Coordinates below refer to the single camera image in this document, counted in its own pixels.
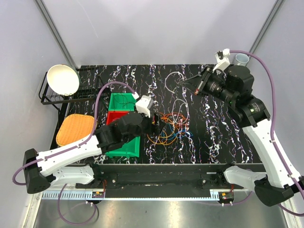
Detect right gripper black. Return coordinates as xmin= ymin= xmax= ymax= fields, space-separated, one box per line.
xmin=180 ymin=66 xmax=237 ymax=105

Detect white cable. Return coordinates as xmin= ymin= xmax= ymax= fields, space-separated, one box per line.
xmin=164 ymin=71 xmax=190 ymax=126

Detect brown cable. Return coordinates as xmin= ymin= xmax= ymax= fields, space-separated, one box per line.
xmin=111 ymin=94 xmax=139 ymax=111

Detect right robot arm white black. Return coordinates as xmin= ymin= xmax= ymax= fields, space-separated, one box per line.
xmin=181 ymin=66 xmax=304 ymax=207

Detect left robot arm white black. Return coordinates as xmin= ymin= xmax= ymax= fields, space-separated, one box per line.
xmin=23 ymin=112 xmax=166 ymax=194

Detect near green plastic bin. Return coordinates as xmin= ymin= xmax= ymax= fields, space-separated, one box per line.
xmin=105 ymin=137 xmax=140 ymax=158

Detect green plastic bin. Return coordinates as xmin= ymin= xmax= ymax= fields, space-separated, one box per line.
xmin=108 ymin=93 xmax=136 ymax=111
xmin=105 ymin=137 xmax=140 ymax=158

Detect white mug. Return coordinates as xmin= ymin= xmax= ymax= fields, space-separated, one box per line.
xmin=233 ymin=53 xmax=250 ymax=66

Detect far green plastic bin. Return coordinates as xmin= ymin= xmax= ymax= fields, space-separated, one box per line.
xmin=108 ymin=93 xmax=136 ymax=111

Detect red plastic bin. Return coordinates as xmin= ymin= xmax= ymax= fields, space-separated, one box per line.
xmin=106 ymin=111 xmax=129 ymax=125

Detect orange woven basket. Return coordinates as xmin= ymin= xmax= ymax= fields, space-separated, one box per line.
xmin=56 ymin=114 xmax=95 ymax=147

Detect white bowl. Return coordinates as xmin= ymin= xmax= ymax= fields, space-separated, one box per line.
xmin=47 ymin=65 xmax=80 ymax=96

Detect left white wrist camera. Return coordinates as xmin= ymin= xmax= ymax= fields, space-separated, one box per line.
xmin=132 ymin=92 xmax=153 ymax=118

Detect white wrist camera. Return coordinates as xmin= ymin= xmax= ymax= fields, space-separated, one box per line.
xmin=213 ymin=48 xmax=230 ymax=72
xmin=132 ymin=92 xmax=153 ymax=118

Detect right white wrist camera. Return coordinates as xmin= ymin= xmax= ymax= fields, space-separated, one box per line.
xmin=213 ymin=48 xmax=230 ymax=72

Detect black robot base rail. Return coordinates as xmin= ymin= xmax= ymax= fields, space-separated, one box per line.
xmin=76 ymin=164 xmax=239 ymax=198

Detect black wire dish rack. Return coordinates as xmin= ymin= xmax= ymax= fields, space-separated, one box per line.
xmin=38 ymin=66 xmax=104 ymax=149

